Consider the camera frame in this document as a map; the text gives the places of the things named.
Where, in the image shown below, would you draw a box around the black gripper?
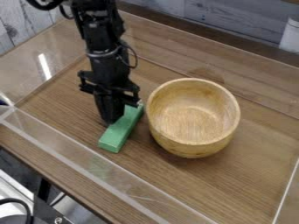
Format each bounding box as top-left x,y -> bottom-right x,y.
78,52 -> 140,125

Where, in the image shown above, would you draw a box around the green rectangular block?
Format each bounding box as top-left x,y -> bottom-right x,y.
97,104 -> 144,153

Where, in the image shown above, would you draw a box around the light brown wooden bowl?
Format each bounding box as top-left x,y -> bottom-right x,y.
145,78 -> 240,158

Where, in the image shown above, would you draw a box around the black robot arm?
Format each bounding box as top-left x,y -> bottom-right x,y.
70,0 -> 140,125

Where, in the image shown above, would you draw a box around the clear acrylic tray walls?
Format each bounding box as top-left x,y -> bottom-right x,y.
0,14 -> 299,224

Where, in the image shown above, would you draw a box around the white cylinder container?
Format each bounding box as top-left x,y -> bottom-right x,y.
278,16 -> 299,54

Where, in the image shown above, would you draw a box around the black metal bracket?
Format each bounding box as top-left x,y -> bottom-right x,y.
31,196 -> 73,224

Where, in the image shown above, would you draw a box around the black cable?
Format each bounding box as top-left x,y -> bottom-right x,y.
0,198 -> 33,224

